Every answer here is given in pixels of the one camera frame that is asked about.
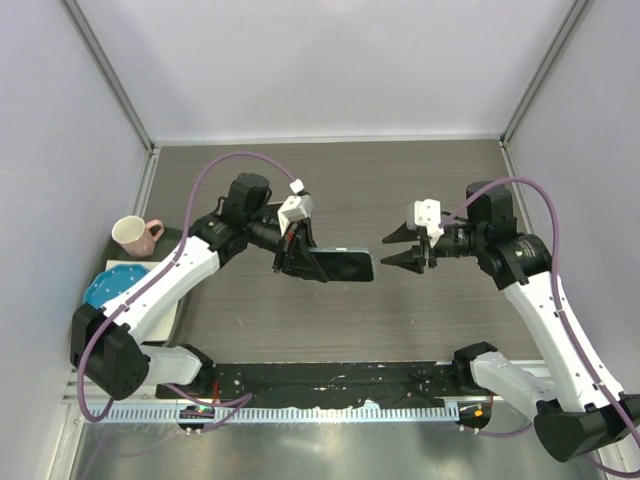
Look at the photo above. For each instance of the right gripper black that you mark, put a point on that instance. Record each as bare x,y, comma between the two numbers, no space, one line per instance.
414,259

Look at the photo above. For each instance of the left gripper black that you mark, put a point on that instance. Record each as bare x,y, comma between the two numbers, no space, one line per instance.
303,263

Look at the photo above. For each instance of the teal smartphone black screen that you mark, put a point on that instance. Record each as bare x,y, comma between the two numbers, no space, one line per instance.
345,266

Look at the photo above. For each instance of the black smartphone gold edge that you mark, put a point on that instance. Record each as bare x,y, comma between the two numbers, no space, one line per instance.
277,213

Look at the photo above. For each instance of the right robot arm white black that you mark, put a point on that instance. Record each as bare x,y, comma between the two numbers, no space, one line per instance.
581,407

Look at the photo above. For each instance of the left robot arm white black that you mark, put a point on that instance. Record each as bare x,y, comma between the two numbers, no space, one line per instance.
228,232

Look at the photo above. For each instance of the dark green tray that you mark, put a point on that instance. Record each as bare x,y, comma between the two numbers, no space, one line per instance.
172,235

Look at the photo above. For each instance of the white square plate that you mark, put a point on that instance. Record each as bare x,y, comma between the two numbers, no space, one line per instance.
161,333

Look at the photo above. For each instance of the pink mug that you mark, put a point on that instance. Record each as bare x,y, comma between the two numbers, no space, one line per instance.
137,237

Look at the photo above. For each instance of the blue dotted plate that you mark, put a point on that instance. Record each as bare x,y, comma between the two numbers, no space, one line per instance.
113,282

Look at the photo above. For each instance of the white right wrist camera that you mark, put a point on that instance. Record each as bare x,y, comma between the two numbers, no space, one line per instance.
426,214

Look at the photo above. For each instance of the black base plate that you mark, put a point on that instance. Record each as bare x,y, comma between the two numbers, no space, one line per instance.
336,385

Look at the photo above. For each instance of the slotted cable duct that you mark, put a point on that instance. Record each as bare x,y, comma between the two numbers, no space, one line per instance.
369,412

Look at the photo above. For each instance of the right aluminium corner post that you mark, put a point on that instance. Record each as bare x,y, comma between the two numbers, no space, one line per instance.
571,21

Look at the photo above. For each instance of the aluminium corner post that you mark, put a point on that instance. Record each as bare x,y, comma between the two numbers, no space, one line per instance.
571,21
100,58

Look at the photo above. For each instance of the left aluminium corner post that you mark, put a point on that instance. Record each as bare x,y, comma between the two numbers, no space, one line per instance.
100,58

